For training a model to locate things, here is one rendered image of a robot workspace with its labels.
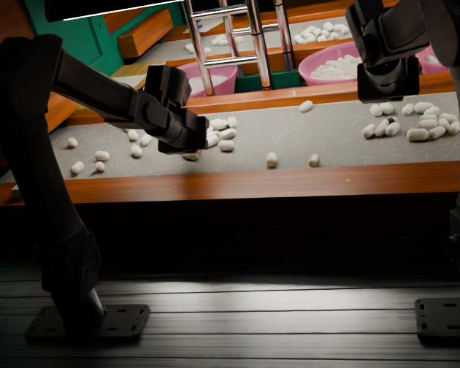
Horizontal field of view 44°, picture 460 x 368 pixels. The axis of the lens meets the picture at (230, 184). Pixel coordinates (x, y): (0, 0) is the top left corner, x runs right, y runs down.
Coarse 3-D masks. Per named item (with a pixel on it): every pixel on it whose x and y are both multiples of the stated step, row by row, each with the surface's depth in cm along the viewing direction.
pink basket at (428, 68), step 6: (426, 48) 138; (420, 54) 135; (426, 54) 138; (432, 54) 139; (420, 60) 128; (426, 66) 128; (432, 66) 125; (438, 66) 123; (444, 66) 122; (426, 72) 130; (432, 72) 127; (438, 72) 125
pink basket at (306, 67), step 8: (328, 48) 149; (336, 48) 150; (312, 56) 148; (320, 56) 149; (328, 56) 150; (336, 56) 150; (344, 56) 150; (304, 64) 145; (312, 64) 147; (320, 64) 149; (304, 72) 144; (312, 80) 133; (320, 80) 131; (328, 80) 130; (336, 80) 129; (344, 80) 128; (352, 80) 128
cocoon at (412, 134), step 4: (408, 132) 102; (412, 132) 102; (416, 132) 102; (420, 132) 101; (424, 132) 101; (408, 136) 102; (412, 136) 102; (416, 136) 102; (420, 136) 101; (424, 136) 101; (428, 136) 102
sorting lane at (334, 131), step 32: (416, 96) 119; (448, 96) 115; (96, 128) 145; (256, 128) 123; (288, 128) 120; (320, 128) 116; (352, 128) 113; (64, 160) 132; (96, 160) 128; (128, 160) 124; (160, 160) 120; (192, 160) 117; (224, 160) 113; (256, 160) 110; (288, 160) 107; (320, 160) 105; (352, 160) 102; (384, 160) 100; (416, 160) 97; (448, 160) 95
